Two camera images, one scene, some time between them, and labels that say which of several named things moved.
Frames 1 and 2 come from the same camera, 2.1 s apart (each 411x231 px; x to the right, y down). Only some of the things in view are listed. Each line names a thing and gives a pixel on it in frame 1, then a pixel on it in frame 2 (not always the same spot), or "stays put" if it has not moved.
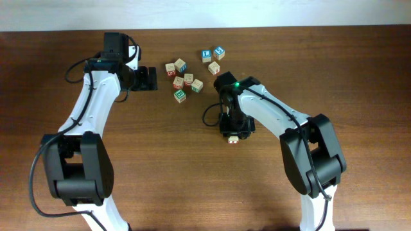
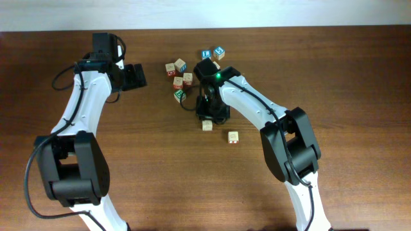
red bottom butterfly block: (178, 83) stays put
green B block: (180, 95) stays put
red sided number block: (233, 140) stays put
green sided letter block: (197, 85) -> (207, 125)
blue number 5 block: (219, 52) stays put
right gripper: (236, 129) -> (212, 111)
